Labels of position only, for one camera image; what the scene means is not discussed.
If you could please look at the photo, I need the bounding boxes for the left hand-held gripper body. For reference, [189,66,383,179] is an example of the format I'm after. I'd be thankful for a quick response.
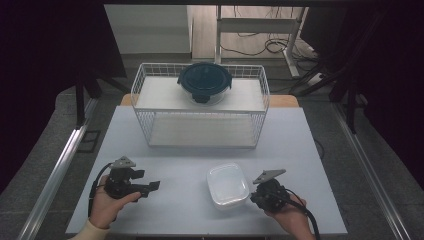
[103,155,143,201]

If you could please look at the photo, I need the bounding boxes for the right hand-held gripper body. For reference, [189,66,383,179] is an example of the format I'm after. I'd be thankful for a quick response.
[249,168,290,214]

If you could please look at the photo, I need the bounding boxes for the white rectangular lidded container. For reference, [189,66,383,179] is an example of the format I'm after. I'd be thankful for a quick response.
[205,161,251,212]

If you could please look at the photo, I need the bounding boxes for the white wire rack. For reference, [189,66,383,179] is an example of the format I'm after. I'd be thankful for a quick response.
[130,62,271,150]

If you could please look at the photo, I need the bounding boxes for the round dark blue lidded container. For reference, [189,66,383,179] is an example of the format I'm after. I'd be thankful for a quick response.
[176,61,234,106]

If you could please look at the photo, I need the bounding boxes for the person's left hand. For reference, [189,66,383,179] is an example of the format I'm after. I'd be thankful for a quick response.
[88,175,143,230]

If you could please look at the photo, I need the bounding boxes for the person's right hand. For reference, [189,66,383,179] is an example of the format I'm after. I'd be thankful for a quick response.
[264,194,317,240]

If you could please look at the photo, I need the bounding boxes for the black stand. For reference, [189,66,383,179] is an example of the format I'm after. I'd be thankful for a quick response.
[73,73,132,130]
[289,9,385,135]

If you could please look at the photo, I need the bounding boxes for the wooden table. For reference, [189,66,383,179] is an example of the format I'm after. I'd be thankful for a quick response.
[119,93,300,109]

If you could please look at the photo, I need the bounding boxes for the white power strip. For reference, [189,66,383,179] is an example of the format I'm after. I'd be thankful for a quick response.
[305,71,327,87]

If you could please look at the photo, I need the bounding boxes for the white panel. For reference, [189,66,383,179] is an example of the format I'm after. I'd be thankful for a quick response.
[104,4,195,56]

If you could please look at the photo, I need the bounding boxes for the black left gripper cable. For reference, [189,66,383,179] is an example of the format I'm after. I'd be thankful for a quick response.
[87,162,113,218]

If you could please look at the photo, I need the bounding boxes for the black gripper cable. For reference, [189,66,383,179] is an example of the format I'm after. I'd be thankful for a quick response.
[282,187,322,240]
[87,162,113,218]

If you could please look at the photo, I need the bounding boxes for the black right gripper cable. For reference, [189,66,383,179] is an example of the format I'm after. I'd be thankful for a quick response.
[282,187,322,240]

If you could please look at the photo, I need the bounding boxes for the black floor frame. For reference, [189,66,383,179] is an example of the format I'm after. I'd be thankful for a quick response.
[77,129,102,154]

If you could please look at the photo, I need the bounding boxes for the metal rail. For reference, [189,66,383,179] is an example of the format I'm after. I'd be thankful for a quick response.
[330,100,413,240]
[16,97,100,240]

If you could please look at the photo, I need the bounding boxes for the thin black cable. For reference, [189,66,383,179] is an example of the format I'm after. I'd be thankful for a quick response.
[313,137,326,162]

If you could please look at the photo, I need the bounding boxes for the black floor cables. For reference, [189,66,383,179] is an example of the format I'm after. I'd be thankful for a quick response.
[219,4,323,74]

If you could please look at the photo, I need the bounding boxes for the white desk frame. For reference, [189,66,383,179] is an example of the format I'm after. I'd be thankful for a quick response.
[214,4,310,80]

